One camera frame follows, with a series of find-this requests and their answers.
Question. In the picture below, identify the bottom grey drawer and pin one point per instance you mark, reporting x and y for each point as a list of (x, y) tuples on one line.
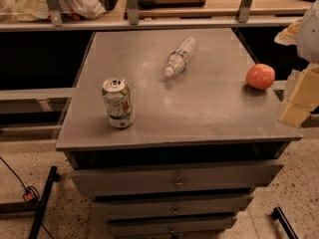
[(170, 226)]

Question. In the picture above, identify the grey drawer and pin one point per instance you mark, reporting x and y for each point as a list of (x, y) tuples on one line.
[(186, 177), (170, 226), (172, 206)]

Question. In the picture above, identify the black bar on floor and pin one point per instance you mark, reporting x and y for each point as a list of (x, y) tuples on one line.
[(278, 214)]

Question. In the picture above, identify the grey low bench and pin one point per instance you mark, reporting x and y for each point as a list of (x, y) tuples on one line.
[(34, 100)]

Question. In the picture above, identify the grey drawer cabinet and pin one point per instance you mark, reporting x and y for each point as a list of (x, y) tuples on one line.
[(206, 114)]

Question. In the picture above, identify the white cloth bag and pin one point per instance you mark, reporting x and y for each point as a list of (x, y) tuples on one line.
[(41, 10)]

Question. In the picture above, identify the clear plastic water bottle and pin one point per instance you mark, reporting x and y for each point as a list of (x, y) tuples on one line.
[(180, 57)]

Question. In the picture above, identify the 7up soda can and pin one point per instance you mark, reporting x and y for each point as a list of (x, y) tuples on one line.
[(116, 93)]

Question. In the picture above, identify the middle grey drawer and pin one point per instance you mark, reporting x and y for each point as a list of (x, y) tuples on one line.
[(172, 206)]

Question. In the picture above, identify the top grey drawer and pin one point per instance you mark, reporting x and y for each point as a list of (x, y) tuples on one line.
[(186, 177)]

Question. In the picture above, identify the black metal floor stand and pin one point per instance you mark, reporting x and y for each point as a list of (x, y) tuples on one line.
[(37, 206)]

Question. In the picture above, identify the orange fruit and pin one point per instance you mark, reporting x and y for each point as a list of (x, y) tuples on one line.
[(260, 77)]

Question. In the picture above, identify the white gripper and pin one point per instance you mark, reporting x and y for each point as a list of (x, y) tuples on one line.
[(309, 37)]

